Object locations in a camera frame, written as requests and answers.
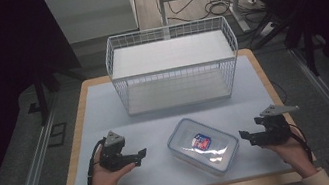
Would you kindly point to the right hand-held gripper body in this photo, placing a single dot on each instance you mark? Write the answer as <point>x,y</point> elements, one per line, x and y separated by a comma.
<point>272,130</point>

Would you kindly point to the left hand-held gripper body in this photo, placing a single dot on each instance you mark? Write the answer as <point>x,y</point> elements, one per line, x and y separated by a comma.
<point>112,155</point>

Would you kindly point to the person's left hand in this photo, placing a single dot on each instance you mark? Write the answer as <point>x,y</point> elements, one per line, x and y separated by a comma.
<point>106,181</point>

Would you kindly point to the person's right hand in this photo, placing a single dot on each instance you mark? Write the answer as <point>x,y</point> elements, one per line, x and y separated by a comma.
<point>289,152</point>

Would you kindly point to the light blue table mat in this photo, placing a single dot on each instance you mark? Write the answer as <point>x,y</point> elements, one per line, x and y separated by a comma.
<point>144,123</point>

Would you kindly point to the clear plastic lidded container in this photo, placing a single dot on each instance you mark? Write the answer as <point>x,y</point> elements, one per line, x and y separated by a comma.
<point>203,146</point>

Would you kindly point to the black stand leg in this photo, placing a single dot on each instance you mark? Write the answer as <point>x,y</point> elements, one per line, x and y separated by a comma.
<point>308,48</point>
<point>40,96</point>

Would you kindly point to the white power strip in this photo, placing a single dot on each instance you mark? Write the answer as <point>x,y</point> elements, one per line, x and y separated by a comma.
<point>266,30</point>

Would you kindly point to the white cabinet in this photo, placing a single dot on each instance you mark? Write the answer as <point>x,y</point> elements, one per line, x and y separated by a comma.
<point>91,13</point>

